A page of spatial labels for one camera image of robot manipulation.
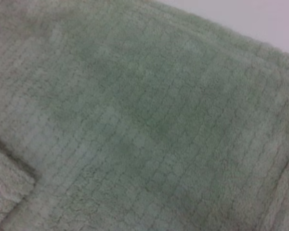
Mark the pale green ribbed towel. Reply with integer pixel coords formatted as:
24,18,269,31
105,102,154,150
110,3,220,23
0,0,289,231

